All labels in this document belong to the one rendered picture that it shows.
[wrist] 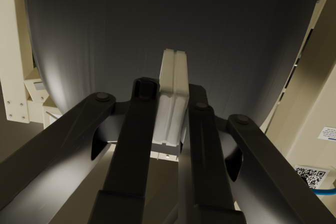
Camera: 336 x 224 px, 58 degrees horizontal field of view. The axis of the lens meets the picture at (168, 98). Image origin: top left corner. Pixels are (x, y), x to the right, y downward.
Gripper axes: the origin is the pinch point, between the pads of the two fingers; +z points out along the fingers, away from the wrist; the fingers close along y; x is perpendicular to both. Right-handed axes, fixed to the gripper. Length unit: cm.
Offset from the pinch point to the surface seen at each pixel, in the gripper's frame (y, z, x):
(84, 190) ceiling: -55, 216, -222
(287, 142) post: 28, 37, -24
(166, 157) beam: 6, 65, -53
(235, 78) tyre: 6.6, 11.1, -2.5
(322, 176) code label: 37, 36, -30
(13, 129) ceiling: -159, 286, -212
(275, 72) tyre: 10.8, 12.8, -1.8
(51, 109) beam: -31, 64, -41
